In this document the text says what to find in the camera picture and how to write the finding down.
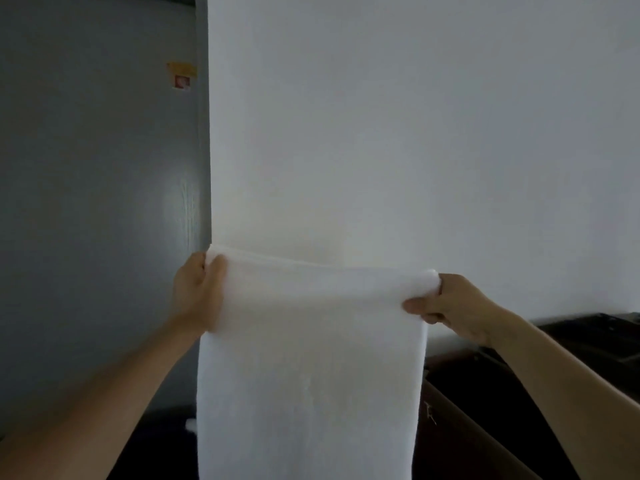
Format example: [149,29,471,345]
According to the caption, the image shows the person's right forearm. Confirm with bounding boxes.
[485,312,640,480]

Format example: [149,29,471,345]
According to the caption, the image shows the person's left hand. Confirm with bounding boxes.
[171,252,229,337]

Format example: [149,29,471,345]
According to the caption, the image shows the person's right hand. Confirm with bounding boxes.
[402,272,511,348]

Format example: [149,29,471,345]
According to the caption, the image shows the grey door frame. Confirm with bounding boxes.
[193,0,213,411]

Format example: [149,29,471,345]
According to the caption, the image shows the brown housekeeping cart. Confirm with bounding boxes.
[412,312,640,480]

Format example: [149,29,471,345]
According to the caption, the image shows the navy laundry hamper white frame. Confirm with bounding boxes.
[105,404,201,480]

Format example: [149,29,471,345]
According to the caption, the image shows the person's left forearm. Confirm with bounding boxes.
[0,317,203,480]

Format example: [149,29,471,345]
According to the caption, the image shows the white towel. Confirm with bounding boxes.
[196,243,442,480]

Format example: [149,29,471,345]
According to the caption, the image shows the grey door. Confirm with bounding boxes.
[0,0,199,435]

